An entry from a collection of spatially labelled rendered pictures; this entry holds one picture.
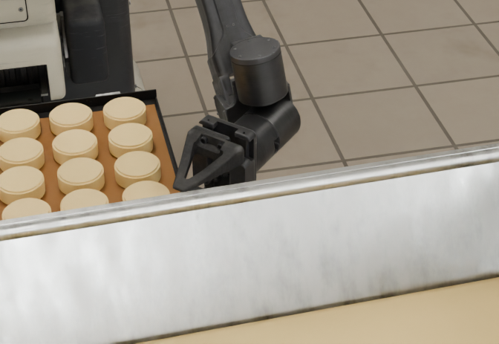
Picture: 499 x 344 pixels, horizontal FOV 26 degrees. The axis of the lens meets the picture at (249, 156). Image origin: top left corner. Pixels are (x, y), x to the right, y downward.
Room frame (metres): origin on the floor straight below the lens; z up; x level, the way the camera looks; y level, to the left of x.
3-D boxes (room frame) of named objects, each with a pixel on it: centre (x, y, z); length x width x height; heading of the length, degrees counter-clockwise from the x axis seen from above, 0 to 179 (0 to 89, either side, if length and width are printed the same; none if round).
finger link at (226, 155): (0.91, 0.05, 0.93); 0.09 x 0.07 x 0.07; 148
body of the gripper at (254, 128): (0.97, 0.01, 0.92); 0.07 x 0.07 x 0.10; 58
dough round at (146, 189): (0.89, 0.11, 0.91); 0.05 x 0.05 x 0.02
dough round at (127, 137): (1.00, 0.13, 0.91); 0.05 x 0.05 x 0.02
